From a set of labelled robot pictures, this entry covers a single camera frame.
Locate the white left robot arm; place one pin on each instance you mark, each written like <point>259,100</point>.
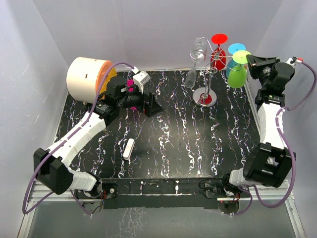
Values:
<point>180,140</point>

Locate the blue wine glass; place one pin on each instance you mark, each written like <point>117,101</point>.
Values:
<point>232,49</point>

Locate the white orange cylinder drum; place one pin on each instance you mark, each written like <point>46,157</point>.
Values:
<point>84,77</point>

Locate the black front base bar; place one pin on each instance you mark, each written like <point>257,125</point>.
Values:
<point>168,192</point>

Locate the chrome wine glass rack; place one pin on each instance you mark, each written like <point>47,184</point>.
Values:
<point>204,96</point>

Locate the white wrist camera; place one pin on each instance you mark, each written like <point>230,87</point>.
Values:
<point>141,79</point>
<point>294,61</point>

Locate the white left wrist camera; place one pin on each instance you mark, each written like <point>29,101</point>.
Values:
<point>141,79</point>

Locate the clear wine glass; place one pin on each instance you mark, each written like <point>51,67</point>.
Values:
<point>200,47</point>

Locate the red wine glass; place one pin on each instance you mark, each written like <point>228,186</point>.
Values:
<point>218,56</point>

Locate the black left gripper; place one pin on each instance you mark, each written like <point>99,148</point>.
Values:
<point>150,109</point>

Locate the pink wine glass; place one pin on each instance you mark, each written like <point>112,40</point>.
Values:
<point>130,83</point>

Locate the small white bar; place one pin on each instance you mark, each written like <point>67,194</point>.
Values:
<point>128,149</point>

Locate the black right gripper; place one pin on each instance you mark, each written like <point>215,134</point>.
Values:
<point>255,64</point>

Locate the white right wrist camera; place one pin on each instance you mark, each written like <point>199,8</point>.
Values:
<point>294,61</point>

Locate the green wine glass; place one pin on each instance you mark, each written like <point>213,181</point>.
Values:
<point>237,75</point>

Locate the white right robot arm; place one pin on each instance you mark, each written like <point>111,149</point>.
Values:
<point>270,162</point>

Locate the clear champagne flute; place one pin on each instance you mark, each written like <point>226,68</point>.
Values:
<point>192,74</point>

